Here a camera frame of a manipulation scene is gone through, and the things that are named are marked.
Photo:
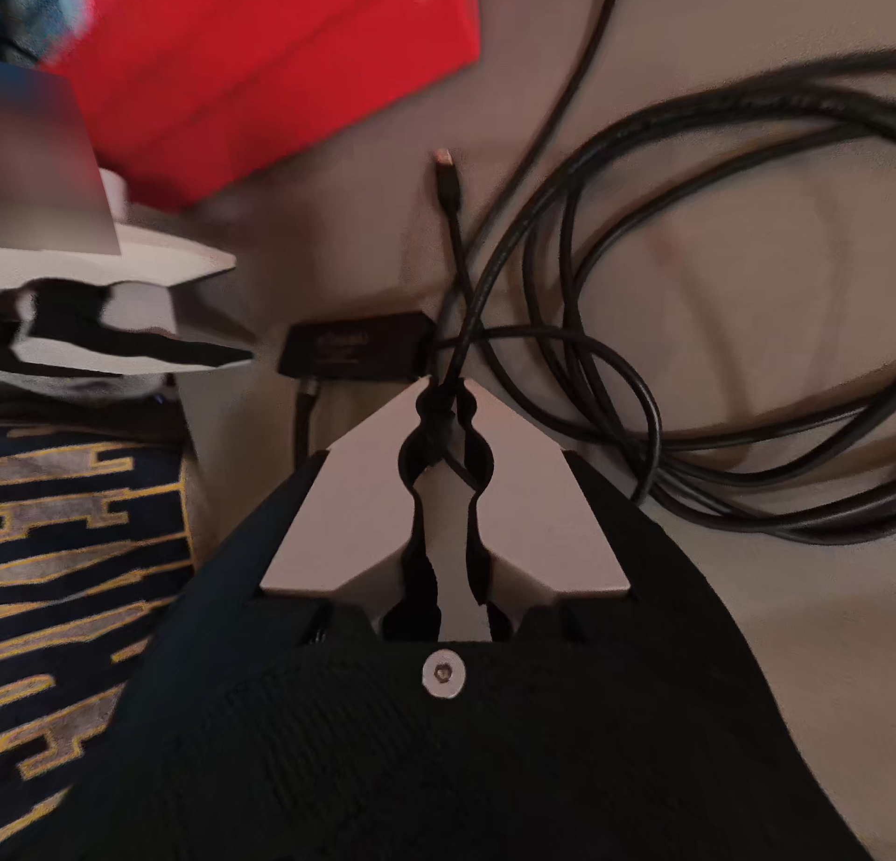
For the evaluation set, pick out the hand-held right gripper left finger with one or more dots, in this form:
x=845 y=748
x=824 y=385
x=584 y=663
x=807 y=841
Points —
x=336 y=525

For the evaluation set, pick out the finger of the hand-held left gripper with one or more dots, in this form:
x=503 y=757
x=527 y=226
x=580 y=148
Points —
x=140 y=357
x=140 y=259

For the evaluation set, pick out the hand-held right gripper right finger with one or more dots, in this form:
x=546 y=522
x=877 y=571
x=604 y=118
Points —
x=553 y=525

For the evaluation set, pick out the dark rug with yellow pattern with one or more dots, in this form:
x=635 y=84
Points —
x=70 y=525

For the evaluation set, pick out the red box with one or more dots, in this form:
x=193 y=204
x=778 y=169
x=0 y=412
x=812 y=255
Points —
x=280 y=69

